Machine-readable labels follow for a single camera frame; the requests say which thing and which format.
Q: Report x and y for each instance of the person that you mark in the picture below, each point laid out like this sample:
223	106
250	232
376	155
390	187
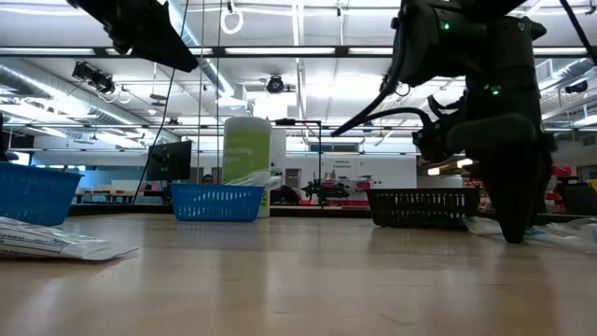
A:
284	196
208	179

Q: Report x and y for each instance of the black storage bin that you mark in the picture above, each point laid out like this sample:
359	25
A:
578	200

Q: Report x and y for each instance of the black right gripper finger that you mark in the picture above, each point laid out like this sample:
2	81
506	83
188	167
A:
543	182
510	196

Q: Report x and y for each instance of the black overhead frame bar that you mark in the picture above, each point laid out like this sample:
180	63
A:
280	51

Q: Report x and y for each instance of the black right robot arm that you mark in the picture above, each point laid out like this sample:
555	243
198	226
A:
429	46

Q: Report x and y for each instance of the blue plastic basket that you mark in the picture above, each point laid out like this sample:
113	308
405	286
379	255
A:
214	203
37	196

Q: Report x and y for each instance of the black mesh basket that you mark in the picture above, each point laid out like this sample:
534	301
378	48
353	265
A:
420	210

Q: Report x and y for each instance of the background work table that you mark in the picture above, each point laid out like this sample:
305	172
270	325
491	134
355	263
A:
107	193

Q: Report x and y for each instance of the black monitor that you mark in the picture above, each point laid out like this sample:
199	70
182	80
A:
170	161

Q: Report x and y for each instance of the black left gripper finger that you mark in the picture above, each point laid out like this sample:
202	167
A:
165	42

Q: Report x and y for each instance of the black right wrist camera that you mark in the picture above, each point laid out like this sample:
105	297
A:
429	140

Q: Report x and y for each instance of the white flat packet left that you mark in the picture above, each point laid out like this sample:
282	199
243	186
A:
56	245

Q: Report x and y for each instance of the black diagonal frame strut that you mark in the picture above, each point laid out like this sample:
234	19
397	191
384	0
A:
580	30

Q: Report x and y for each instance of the black ceiling camera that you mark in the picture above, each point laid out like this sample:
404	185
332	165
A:
275	85
577	87

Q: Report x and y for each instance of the black ceiling spotlight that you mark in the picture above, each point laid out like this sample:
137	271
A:
95	78

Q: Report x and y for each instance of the silver ceiling duct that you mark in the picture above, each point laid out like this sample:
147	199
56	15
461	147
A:
569	74
56	91
214	74

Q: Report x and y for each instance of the green wipes canister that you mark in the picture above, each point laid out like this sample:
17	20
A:
247	149

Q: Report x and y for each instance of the blue white toothbrush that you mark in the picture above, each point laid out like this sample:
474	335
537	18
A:
569	233

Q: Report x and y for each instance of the small green black robot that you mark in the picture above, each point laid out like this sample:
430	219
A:
322	191

